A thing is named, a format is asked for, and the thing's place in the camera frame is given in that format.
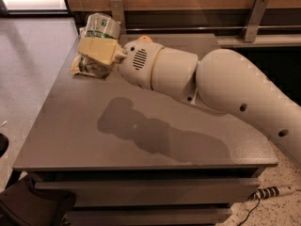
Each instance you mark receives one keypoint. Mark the white power strip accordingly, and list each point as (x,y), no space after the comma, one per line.
(271,192)

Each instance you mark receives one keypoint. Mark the silver 7up soda can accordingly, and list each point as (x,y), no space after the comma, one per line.
(98,26)

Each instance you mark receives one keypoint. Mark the right metal wall bracket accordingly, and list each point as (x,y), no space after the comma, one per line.
(253,22)

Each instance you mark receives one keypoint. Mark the grey drawer cabinet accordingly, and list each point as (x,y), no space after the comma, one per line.
(132,156)

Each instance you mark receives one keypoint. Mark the black chair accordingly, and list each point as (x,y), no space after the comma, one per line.
(24,205)

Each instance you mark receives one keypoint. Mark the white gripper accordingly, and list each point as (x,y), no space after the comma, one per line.
(140,63)

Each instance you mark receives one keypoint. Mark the yellow brown chip bag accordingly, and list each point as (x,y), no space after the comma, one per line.
(76,62)

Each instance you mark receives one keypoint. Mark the metal wall rail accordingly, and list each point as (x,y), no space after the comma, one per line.
(296,28)

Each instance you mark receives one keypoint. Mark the left metal wall bracket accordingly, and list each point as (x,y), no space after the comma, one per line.
(117,11)

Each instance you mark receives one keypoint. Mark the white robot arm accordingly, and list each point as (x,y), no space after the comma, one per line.
(221,82)

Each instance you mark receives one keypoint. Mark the orange fruit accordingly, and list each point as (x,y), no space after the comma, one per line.
(145,38)

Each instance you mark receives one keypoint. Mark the metal wall bracket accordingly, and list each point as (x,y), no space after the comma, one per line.
(253,22)
(117,11)

